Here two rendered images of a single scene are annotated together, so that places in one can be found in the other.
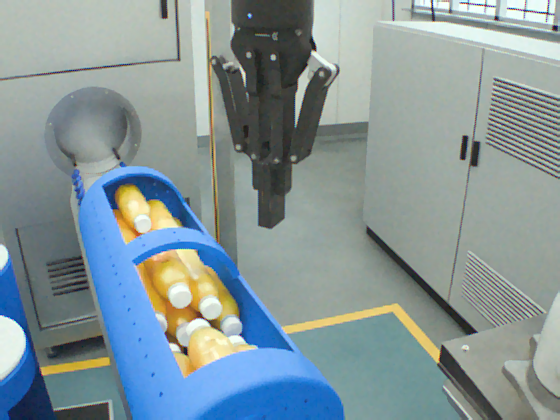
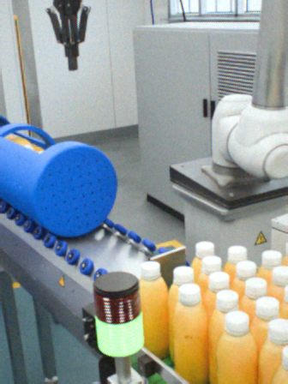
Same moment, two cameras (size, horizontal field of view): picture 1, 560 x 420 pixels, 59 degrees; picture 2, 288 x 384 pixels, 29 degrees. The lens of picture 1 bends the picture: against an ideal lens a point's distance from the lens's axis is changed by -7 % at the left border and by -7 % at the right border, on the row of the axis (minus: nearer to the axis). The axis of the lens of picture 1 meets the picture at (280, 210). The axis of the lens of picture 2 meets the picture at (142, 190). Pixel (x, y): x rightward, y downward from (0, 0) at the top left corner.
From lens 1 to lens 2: 1.07 m
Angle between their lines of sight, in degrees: 9
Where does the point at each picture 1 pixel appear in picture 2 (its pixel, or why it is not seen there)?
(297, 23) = not seen: outside the picture
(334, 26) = (104, 41)
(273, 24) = not seen: outside the picture
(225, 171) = (36, 121)
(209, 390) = (54, 151)
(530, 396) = (213, 173)
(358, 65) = (129, 74)
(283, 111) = (74, 24)
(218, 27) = (23, 25)
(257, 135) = (65, 35)
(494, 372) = (196, 171)
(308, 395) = (97, 158)
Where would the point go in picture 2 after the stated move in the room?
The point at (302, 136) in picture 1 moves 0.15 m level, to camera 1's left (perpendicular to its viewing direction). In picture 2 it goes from (81, 32) to (24, 36)
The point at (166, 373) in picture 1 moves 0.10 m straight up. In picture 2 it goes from (32, 156) to (27, 123)
